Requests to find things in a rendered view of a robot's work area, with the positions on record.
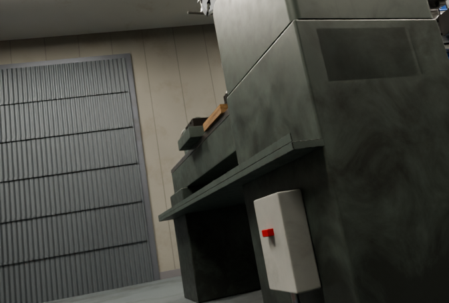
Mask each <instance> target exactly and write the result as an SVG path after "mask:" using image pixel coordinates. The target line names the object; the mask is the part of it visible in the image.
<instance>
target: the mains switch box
mask: <svg viewBox="0 0 449 303"><path fill-rule="evenodd" d="M254 206H255V213H256V216H257V223H258V227H259V234H260V238H261V245H262V249H263V255H264V259H265V266H266V270H267V277H268V281H269V287H270V289H271V290H277V291H282V292H289V293H291V299H292V303H300V299H299V294H301V293H304V292H309V291H313V290H318V289H320V288H321V282H320V279H319V272H318V269H317V263H316V259H315V254H314V250H313V244H312V241H311V235H310V231H309V226H308V222H307V216H306V212H305V207H304V203H303V197H302V194H301V190H300V189H295V190H290V191H281V192H277V193H273V194H271V195H268V196H266V197H262V198H260V199H257V200H255V201H254Z"/></svg>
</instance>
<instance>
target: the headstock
mask: <svg viewBox="0 0 449 303"><path fill-rule="evenodd" d="M213 18H214V25H215V29H216V36H217V40H218V47H219V51H220V58H221V62H222V68H223V73H224V80H225V84H226V88H227V94H228V96H229V95H230V94H231V92H232V91H233V90H234V89H235V88H236V87H237V86H238V85H239V83H240V82H241V81H242V80H243V78H244V77H245V76H246V75H247V74H248V73H249V72H250V71H251V69H252V68H253V67H254V66H255V64H256V63H257V62H258V61H259V60H260V59H261V58H262V57H263V56H264V54H265V53H266V52H267V51H268V49H269V48H270V47H271V46H272V45H273V44H274V43H275V42H276V40H277V39H278V38H279V37H280V35H281V34H282V33H283V32H284V31H285V30H286V29H287V28H288V26H289V25H290V24H291V23H292V21H293V20H295V19H433V17H432V13H431V11H430V7H429V5H428V0H216V1H215V4H214V8H213Z"/></svg>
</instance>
